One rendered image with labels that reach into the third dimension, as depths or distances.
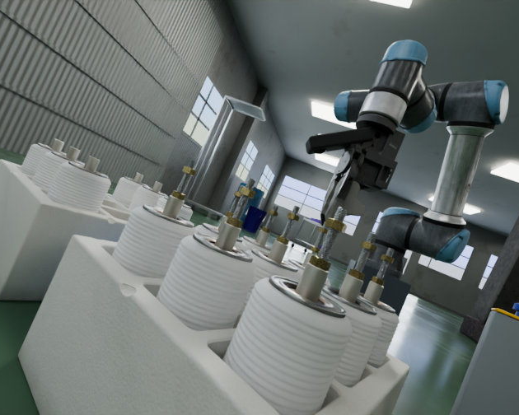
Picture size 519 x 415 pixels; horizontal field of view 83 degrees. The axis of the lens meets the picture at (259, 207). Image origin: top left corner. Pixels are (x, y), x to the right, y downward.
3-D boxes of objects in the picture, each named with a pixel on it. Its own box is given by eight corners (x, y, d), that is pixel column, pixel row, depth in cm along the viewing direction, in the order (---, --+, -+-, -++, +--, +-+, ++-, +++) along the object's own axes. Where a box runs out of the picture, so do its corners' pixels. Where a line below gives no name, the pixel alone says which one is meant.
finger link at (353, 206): (358, 237, 49) (376, 188, 50) (326, 223, 49) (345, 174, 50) (350, 237, 52) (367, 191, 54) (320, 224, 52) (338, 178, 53)
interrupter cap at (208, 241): (190, 234, 37) (193, 228, 37) (243, 254, 39) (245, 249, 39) (193, 245, 30) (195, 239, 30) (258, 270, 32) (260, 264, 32)
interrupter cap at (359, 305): (381, 315, 37) (382, 310, 37) (367, 319, 31) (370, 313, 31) (328, 288, 42) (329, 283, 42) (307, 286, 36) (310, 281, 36)
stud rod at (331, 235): (314, 285, 27) (346, 208, 27) (305, 280, 27) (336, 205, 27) (318, 285, 27) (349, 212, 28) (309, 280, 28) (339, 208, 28)
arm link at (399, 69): (437, 63, 55) (424, 30, 49) (414, 116, 55) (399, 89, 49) (395, 67, 61) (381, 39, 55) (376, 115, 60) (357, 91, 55)
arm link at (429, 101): (395, 104, 71) (377, 76, 63) (446, 104, 63) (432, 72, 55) (382, 134, 70) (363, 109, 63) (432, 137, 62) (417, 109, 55)
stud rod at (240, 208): (222, 235, 35) (248, 177, 35) (231, 238, 35) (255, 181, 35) (224, 236, 34) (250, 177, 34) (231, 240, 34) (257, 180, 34)
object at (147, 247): (151, 361, 38) (206, 235, 39) (71, 348, 35) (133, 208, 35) (148, 325, 47) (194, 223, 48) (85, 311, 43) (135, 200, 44)
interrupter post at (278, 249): (282, 266, 44) (291, 246, 44) (277, 266, 42) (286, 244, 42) (268, 259, 45) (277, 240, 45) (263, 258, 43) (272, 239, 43)
